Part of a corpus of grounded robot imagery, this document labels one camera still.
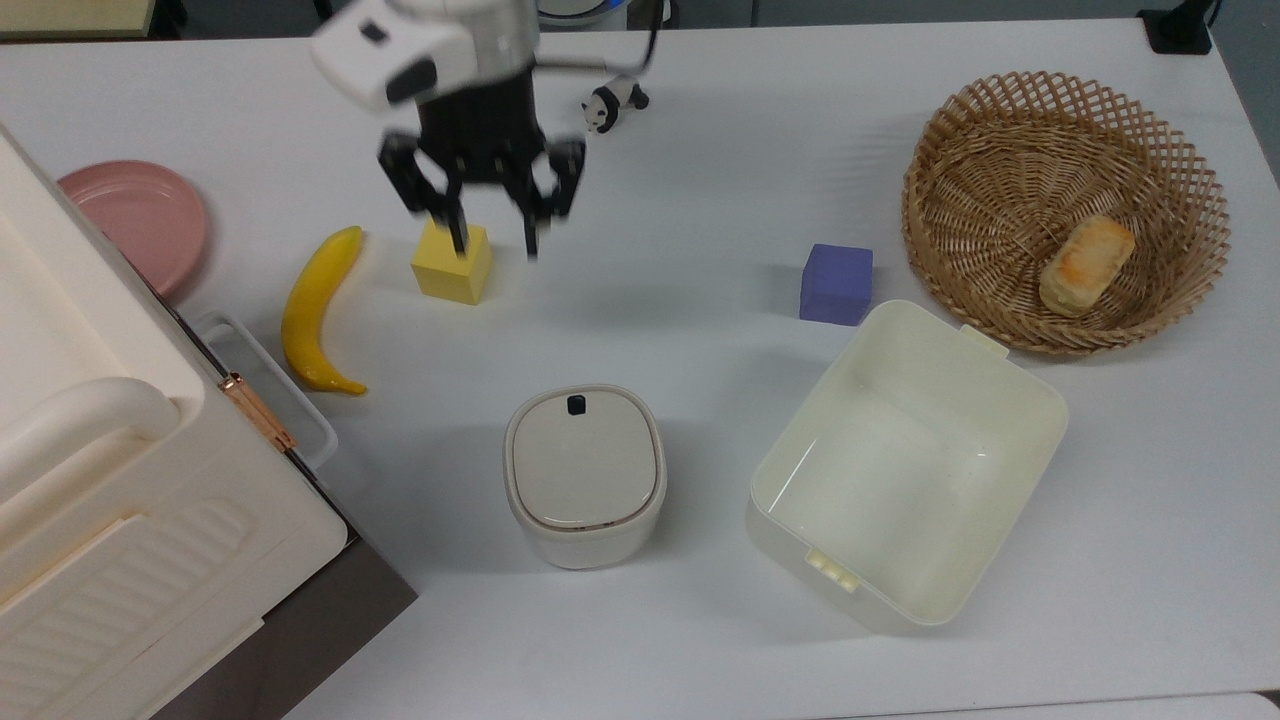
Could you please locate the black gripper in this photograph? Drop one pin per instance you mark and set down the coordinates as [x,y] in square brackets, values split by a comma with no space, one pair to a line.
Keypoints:
[482,130]

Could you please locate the beige dustbin with flip lid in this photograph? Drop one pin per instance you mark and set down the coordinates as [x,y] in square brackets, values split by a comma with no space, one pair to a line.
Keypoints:
[585,475]

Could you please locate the yellow foam cube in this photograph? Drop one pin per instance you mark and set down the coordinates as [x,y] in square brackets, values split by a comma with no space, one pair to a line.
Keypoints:
[450,275]

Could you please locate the panda figurine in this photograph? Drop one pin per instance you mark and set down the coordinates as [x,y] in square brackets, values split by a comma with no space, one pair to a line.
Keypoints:
[615,103]

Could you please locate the yellow banana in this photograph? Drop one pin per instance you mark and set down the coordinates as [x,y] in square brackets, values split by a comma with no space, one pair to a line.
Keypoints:
[310,310]

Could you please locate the pink plate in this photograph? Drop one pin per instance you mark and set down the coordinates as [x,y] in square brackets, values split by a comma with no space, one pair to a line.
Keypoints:
[140,220]

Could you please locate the purple foam cube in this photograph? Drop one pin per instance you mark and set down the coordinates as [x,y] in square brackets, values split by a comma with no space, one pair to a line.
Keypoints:
[836,285]

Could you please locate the cream plastic cabinet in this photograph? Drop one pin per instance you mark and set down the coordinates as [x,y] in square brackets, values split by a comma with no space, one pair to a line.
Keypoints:
[110,500]

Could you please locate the cream square plastic container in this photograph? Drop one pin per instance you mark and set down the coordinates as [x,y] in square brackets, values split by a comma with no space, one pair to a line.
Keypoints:
[900,470]

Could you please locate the woven wicker basket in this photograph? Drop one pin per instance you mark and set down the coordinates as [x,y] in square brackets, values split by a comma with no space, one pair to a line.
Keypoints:
[1000,150]

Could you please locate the toasted bread loaf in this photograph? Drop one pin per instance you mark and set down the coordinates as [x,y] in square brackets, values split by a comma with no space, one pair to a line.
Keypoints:
[1087,265]

